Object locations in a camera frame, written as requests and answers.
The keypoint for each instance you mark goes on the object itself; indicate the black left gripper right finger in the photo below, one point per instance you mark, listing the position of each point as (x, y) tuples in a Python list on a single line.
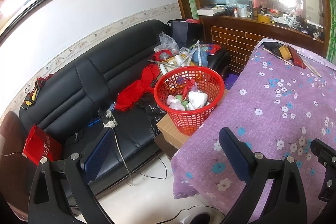
[(273, 191)]

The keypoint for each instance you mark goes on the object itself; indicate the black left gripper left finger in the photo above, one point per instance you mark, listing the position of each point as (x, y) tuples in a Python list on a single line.
[(48, 202)]

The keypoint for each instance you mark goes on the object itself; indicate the white tissue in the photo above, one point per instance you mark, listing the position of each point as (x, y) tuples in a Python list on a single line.
[(197, 100)]

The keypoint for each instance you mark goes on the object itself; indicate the red gift bag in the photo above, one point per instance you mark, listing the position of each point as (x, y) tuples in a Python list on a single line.
[(39, 144)]

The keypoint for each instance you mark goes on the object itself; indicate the purple floral tablecloth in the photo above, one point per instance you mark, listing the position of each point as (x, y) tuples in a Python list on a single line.
[(274, 108)]

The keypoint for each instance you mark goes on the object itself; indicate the chopsticks on table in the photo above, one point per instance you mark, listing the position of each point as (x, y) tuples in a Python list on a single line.
[(311, 68)]

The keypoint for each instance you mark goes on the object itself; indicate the red packet on table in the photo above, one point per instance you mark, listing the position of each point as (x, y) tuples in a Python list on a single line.
[(295, 57)]

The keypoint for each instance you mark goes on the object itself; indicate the yellow tape roll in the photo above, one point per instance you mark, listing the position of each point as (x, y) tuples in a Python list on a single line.
[(285, 52)]

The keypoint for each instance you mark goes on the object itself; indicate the cardboard box under basket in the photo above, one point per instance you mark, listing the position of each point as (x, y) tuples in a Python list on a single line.
[(172, 135)]

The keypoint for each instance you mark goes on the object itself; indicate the black leather sofa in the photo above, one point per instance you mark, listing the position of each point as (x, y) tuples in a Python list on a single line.
[(68, 104)]

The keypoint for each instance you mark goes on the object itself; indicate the red cloth on sofa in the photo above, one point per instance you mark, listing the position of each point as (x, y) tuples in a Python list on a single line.
[(128, 97)]

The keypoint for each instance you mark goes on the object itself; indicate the wooden brick-pattern counter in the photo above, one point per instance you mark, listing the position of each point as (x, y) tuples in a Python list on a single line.
[(239, 36)]

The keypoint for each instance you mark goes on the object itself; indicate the red plastic basket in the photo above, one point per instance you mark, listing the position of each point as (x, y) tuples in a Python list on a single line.
[(171, 94)]

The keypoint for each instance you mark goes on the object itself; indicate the black shopping bag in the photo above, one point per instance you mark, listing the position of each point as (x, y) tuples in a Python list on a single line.
[(186, 32)]

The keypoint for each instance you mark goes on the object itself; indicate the clear plastic bag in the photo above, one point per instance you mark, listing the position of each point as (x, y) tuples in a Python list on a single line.
[(167, 43)]

